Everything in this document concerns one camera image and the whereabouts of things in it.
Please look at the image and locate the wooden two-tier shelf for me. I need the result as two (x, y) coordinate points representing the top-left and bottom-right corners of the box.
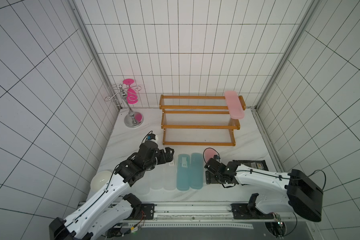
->
(159, 95), (241, 147)

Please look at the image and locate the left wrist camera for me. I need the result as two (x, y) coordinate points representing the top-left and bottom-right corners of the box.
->
(146, 134), (159, 143)

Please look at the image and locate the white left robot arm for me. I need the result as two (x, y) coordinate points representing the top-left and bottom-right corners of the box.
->
(49, 140), (175, 240)

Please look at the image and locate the black patterned pouch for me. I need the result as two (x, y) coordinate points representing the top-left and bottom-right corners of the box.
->
(238, 160), (269, 171)

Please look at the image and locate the chrome stand with pink ornaments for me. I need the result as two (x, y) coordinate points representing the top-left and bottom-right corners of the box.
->
(105, 79), (144, 128)

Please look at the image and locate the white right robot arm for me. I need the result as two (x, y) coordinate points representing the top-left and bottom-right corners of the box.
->
(204, 158), (324, 223)

